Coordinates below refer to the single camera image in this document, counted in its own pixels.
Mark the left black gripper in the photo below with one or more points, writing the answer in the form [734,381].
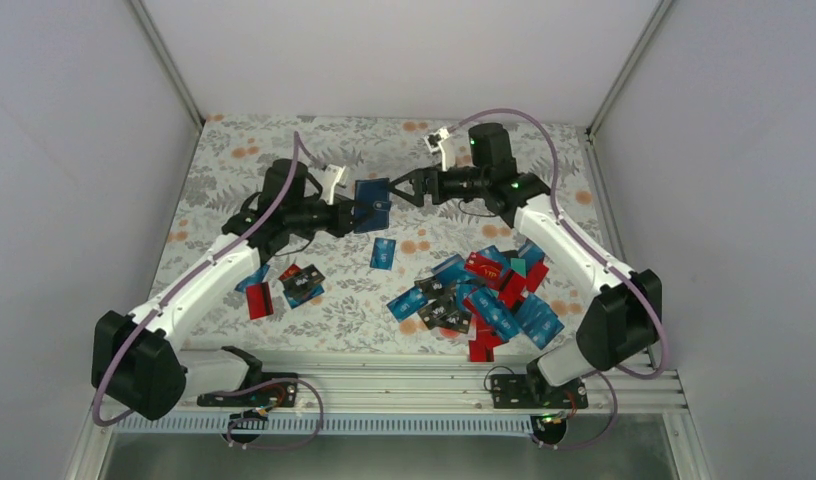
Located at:
[343,222]

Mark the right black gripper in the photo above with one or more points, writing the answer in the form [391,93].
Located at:
[420,174]

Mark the navy blue card holder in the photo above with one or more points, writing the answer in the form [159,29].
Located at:
[375,193]

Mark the lone blue credit card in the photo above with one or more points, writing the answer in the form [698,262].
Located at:
[383,253]

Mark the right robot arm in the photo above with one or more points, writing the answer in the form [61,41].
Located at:
[623,317]

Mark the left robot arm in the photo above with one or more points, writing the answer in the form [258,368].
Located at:
[138,358]

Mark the black visa card left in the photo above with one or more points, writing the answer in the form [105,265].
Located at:
[303,280]

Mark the blue card pile left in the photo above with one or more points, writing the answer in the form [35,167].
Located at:
[407,303]

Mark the blue card pile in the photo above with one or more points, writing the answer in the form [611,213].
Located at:
[407,303]
[494,313]
[538,321]

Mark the red VIP card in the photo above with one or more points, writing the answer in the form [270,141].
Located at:
[490,271]

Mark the blue card under black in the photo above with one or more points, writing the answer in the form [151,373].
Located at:
[298,299]

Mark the teal card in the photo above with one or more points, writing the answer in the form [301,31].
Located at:
[518,265]

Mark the black visa card pile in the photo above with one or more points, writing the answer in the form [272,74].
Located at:
[443,313]

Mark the red card left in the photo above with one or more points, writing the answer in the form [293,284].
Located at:
[259,301]

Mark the red card pile right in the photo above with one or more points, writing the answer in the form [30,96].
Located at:
[514,287]

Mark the red card pile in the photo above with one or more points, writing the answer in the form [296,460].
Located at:
[514,287]
[481,349]

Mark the blue card pile centre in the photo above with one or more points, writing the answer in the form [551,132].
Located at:
[494,313]

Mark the red card pile bottom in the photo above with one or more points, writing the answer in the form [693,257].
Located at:
[481,349]

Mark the blue card pile right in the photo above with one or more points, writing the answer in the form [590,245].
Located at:
[538,321]

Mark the floral patterned table mat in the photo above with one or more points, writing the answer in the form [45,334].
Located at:
[230,161]

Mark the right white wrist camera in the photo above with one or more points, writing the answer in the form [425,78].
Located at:
[439,142]

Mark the aluminium rail frame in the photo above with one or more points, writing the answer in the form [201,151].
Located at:
[450,384]

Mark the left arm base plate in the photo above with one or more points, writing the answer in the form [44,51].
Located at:
[270,390]

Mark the blue slotted cable duct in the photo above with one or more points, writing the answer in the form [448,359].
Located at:
[336,424]

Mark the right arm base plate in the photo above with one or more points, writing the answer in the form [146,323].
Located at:
[523,392]

